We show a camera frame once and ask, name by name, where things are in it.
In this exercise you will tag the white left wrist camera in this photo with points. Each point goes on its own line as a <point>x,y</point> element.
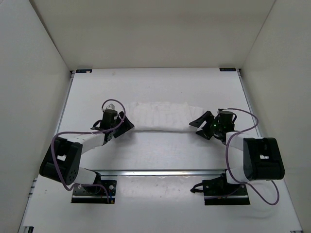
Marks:
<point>110,107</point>

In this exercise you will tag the left blue corner label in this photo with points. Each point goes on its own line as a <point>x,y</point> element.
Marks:
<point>83,71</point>

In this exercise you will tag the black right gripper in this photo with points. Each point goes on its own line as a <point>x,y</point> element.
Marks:
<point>207,116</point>

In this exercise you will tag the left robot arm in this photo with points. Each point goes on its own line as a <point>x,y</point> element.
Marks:
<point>62,160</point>

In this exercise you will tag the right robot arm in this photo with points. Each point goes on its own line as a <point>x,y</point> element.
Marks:
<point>247,158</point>

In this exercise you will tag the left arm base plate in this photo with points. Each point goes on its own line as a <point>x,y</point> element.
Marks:
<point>96,195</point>

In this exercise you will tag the blue corner label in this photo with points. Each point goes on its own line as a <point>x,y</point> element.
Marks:
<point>227,69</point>
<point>83,71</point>

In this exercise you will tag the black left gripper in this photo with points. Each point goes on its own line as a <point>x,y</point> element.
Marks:
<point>126,125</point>

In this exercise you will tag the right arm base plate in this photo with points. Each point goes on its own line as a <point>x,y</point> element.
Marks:
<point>218,192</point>

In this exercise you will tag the right blue corner label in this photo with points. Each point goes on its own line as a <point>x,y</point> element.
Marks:
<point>227,69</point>

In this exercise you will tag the aluminium frame rail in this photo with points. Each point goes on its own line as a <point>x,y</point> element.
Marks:
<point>166,172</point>

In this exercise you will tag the white pleated skirt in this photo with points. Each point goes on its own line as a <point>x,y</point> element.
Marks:
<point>163,116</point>

